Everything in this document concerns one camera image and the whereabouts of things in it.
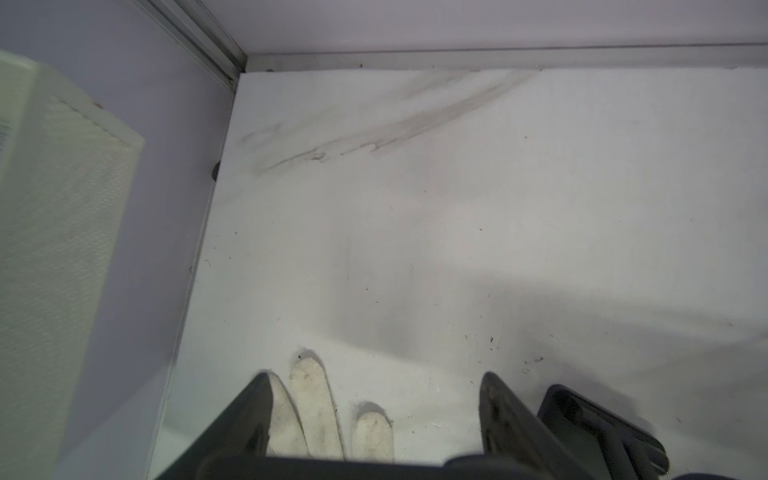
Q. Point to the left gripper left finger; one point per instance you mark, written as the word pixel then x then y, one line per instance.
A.
pixel 241 430

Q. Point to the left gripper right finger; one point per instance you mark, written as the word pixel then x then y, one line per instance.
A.
pixel 512 434

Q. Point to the black stand back left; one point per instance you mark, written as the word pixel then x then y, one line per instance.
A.
pixel 606 445

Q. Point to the white work glove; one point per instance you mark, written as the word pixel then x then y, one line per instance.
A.
pixel 304 421

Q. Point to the white mesh shelf lower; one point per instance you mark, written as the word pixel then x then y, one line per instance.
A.
pixel 67 166

